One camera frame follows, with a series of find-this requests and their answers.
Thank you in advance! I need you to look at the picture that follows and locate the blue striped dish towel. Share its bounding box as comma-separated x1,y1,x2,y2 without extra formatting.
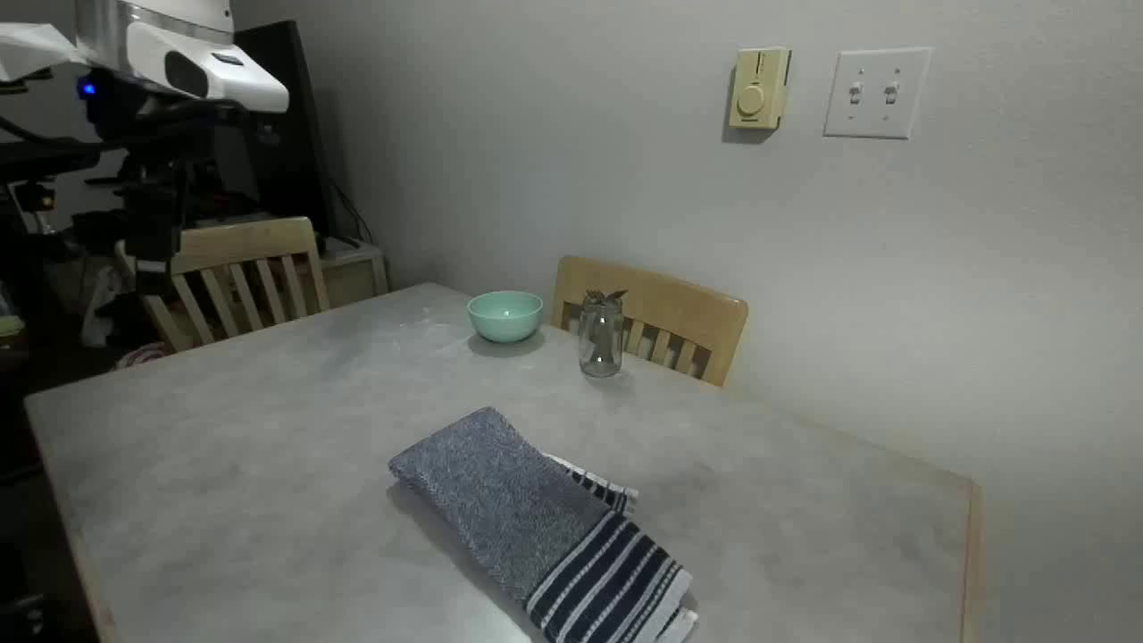
385,403,704,643

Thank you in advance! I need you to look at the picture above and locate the clear glass jar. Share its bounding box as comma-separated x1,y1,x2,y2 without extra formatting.
574,294,633,381

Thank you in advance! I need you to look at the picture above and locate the metal utensil in jar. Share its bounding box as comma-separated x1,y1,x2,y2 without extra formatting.
583,285,633,317

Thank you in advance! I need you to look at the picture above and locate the teal ceramic bowl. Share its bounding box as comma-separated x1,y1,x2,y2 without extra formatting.
465,285,550,349

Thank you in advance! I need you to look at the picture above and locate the wooden chair with cutout backrest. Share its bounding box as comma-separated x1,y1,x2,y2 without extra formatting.
546,254,755,390

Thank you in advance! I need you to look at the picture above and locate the small wooden box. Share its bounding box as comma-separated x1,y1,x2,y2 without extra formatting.
319,235,394,310

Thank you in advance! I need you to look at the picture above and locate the tall black panel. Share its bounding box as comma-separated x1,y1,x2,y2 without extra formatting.
228,13,339,235

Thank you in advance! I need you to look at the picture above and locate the wooden chair with slatted backrest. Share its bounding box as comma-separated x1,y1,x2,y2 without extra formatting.
140,215,334,355

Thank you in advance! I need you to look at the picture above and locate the yellowed wall dimmer dial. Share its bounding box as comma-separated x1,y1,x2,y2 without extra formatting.
724,48,793,137

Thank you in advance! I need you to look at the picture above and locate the white double light switch plate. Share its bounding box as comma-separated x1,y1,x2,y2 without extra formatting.
821,43,936,142

